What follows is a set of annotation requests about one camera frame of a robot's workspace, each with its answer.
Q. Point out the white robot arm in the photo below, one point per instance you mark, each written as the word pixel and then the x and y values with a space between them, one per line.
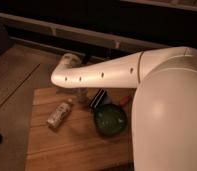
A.
pixel 164 108

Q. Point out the black striped box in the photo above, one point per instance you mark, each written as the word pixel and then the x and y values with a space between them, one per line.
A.
pixel 97 98

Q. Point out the small clear plastic bottle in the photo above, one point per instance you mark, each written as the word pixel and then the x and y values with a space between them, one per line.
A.
pixel 56 117

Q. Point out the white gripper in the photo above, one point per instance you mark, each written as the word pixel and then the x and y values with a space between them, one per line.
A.
pixel 68 72

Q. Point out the dark green bowl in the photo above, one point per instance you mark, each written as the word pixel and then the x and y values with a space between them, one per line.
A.
pixel 110 119

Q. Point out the wooden board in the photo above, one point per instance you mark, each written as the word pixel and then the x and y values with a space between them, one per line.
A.
pixel 76 145

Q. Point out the long white wall rail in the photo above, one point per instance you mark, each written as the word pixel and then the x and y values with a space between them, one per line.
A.
pixel 79 35

